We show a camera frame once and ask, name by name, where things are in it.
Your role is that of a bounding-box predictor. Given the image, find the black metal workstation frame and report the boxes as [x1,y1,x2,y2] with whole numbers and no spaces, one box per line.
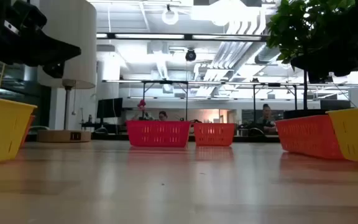
[252,82,298,124]
[141,80,189,121]

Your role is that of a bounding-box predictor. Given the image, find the black round ceiling camera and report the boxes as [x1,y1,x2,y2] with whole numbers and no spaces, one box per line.
[185,48,197,62]

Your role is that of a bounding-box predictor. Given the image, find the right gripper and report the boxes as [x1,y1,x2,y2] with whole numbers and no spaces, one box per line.
[290,29,358,84]

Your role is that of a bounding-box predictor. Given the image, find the white shade table lamp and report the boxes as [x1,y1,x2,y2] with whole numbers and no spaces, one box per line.
[37,0,98,143]

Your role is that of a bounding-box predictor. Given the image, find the yellow cable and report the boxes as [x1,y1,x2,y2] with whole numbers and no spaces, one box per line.
[0,63,6,97]

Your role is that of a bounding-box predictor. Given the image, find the black office desk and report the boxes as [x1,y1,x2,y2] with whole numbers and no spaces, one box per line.
[80,122,127,134]

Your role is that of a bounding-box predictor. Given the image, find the potted green plant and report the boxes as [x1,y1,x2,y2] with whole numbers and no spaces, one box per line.
[265,0,358,121]

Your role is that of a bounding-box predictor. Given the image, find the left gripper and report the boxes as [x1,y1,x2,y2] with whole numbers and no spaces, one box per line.
[1,29,82,78]

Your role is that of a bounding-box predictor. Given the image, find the orange plastic basket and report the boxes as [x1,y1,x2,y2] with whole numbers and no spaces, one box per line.
[275,114,345,161]
[193,123,236,147]

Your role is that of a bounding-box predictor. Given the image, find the black computer monitor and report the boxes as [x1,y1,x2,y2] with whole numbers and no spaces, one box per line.
[96,97,124,125]
[319,99,351,111]

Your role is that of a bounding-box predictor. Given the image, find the black overhead light bar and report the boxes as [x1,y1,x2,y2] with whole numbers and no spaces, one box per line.
[96,32,269,42]

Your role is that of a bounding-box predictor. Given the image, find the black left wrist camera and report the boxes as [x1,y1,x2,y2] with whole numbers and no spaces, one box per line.
[11,0,48,30]

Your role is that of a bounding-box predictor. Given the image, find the white ring ceiling light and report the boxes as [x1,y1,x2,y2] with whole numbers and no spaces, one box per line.
[161,8,180,26]

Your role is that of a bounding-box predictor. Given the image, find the red plastic basket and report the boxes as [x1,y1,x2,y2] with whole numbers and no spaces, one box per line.
[125,120,191,148]
[19,114,36,149]

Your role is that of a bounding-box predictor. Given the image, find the yellow plastic basket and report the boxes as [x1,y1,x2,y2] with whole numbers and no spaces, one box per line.
[0,95,39,166]
[326,105,358,166]

